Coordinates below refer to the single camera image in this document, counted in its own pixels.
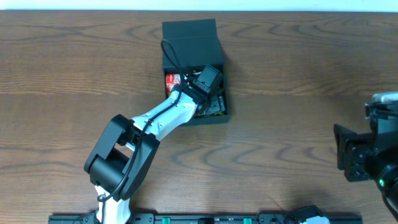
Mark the yellow chocolate snack packet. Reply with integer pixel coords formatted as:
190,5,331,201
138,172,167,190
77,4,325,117
196,95,226,117

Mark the red Pringles can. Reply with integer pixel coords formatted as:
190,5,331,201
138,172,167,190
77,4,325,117
165,73,181,96

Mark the dark green box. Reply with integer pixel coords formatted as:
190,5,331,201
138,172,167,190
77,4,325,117
162,19,230,126

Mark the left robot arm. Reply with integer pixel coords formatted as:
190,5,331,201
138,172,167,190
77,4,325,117
84,84,222,223

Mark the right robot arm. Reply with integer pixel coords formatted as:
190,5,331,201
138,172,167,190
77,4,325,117
333,124,397,218

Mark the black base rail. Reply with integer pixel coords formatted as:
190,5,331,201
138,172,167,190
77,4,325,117
48,212,364,224

